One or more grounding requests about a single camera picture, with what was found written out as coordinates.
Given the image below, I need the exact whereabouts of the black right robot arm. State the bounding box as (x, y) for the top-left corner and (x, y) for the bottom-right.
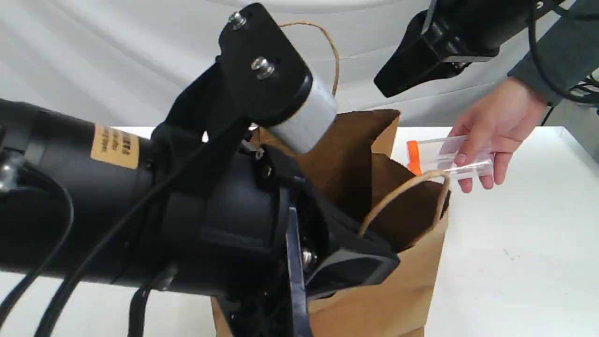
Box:
(373, 0), (562, 98)

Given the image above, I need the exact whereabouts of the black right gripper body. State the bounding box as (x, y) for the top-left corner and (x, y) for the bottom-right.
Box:
(411, 0), (501, 71)

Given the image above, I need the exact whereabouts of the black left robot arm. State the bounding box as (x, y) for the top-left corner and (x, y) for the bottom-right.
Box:
(1, 100), (400, 337)

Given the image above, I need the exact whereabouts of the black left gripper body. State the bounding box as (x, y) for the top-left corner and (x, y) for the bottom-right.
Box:
(159, 123), (328, 337)

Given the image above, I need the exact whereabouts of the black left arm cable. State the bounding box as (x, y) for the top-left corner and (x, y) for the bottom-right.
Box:
(0, 140), (206, 337)

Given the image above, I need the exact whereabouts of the clear tube with orange cap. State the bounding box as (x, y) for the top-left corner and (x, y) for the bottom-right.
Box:
(406, 136), (494, 180)

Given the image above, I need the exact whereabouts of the dark grey sleeved forearm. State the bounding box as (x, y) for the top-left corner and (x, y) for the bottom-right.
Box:
(508, 0), (598, 106)

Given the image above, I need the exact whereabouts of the brown paper bag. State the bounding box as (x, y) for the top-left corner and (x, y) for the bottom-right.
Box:
(210, 21), (452, 337)

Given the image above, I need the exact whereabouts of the person's bare hand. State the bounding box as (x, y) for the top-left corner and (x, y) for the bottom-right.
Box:
(448, 77), (547, 190)

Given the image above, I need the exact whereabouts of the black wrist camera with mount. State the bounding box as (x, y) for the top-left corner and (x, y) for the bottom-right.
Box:
(164, 3), (337, 154)

